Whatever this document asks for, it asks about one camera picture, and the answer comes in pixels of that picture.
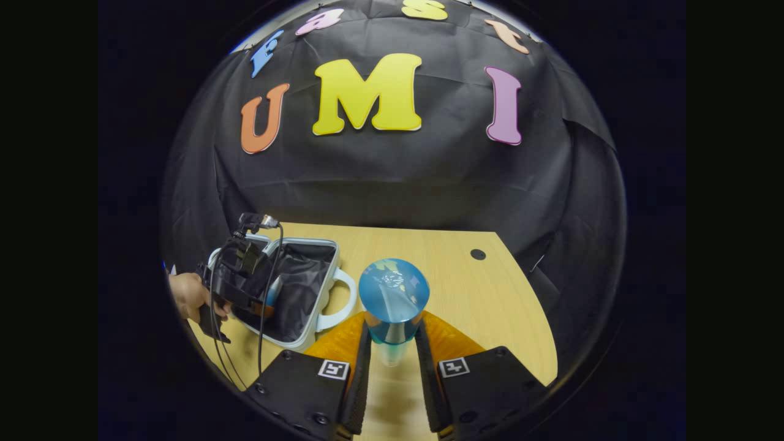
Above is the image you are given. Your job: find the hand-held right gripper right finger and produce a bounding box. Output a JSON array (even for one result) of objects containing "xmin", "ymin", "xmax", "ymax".
[{"xmin": 415, "ymin": 309, "xmax": 549, "ymax": 440}]

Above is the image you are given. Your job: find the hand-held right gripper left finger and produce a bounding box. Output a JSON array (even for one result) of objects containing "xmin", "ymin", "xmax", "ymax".
[{"xmin": 245, "ymin": 311, "xmax": 373, "ymax": 440}]

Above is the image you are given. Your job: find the light blue small suitcase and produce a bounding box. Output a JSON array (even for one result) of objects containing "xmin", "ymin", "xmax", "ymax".
[{"xmin": 207, "ymin": 234, "xmax": 358, "ymax": 353}]

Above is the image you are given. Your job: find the teal tube bottle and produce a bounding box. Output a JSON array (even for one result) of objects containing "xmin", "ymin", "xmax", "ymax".
[{"xmin": 358, "ymin": 257, "xmax": 431, "ymax": 368}]

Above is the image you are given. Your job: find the black backdrop cloth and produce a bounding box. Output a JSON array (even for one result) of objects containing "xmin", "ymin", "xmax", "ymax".
[{"xmin": 160, "ymin": 0, "xmax": 627, "ymax": 374}]

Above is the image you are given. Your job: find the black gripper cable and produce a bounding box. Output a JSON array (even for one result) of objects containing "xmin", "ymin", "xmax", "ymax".
[
  {"xmin": 256, "ymin": 224, "xmax": 285, "ymax": 377},
  {"xmin": 208, "ymin": 257, "xmax": 249, "ymax": 390}
]

